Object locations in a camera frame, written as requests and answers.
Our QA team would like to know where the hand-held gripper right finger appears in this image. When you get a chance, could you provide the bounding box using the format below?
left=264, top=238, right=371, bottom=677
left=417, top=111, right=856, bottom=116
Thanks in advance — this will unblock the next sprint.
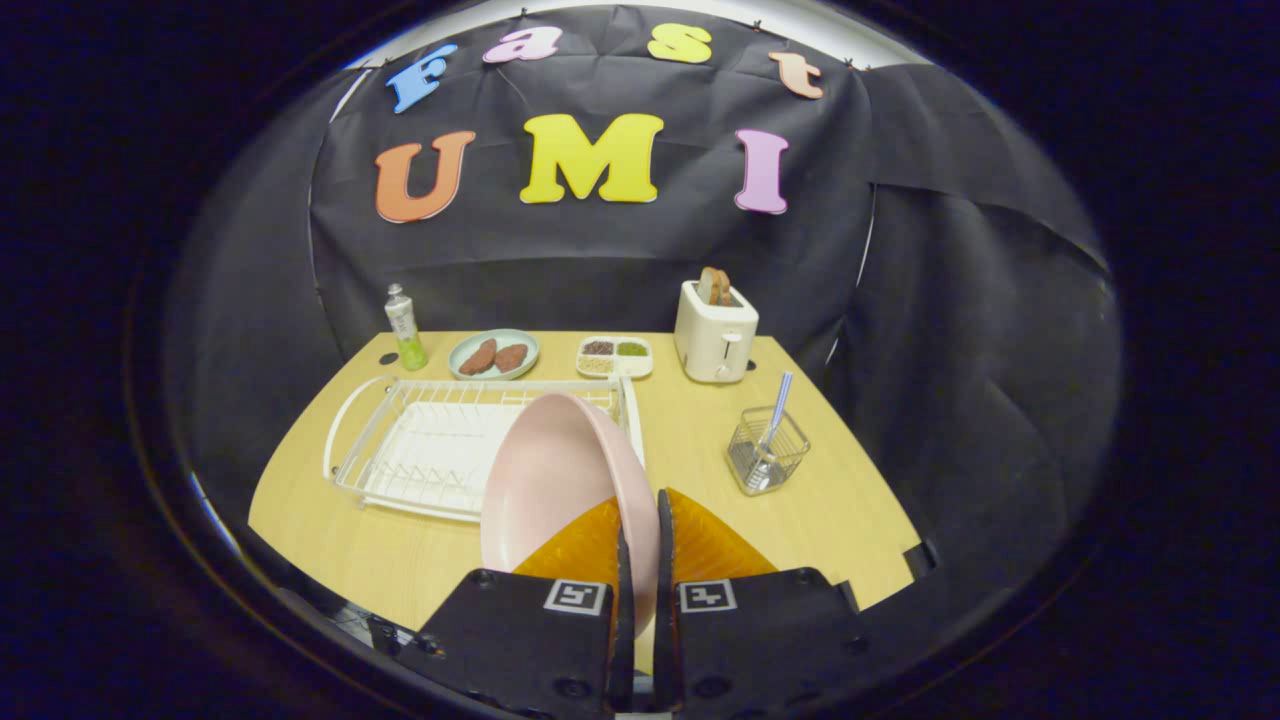
left=652, top=487, right=873, bottom=719

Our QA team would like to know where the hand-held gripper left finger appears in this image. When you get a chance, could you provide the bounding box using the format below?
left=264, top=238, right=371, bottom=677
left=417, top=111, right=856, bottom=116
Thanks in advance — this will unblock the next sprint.
left=412, top=495, right=637, bottom=719

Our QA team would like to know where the pink plate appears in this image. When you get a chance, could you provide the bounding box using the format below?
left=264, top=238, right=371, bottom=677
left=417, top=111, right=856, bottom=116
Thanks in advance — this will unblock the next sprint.
left=480, top=392, right=661, bottom=637

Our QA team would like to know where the wire mesh basket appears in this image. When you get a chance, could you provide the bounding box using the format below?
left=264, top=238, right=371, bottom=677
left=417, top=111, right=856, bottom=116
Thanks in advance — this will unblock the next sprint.
left=727, top=405, right=811, bottom=497

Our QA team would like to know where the white wire dish rack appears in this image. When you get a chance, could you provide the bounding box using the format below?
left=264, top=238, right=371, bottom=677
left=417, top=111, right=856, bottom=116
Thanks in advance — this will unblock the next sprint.
left=322, top=375, right=646, bottom=523

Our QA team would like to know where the blue checked handle spoon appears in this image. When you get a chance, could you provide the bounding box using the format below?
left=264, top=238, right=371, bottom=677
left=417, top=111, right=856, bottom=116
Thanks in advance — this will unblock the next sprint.
left=745, top=372, right=795, bottom=493

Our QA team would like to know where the white divided bean dish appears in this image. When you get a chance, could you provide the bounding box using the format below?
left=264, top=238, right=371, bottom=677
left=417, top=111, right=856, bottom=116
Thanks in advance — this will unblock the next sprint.
left=576, top=335, right=654, bottom=380

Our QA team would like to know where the teal plate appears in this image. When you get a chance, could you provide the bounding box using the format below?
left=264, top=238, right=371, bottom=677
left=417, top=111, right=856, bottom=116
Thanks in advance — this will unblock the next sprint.
left=448, top=329, right=541, bottom=382

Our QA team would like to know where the white toaster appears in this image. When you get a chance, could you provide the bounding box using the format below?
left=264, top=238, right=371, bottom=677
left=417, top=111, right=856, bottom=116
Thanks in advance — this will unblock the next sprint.
left=674, top=280, right=760, bottom=385

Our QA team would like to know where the green drink bottle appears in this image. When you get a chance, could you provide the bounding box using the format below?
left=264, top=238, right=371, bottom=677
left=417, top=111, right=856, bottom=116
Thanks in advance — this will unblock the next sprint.
left=385, top=283, right=429, bottom=372

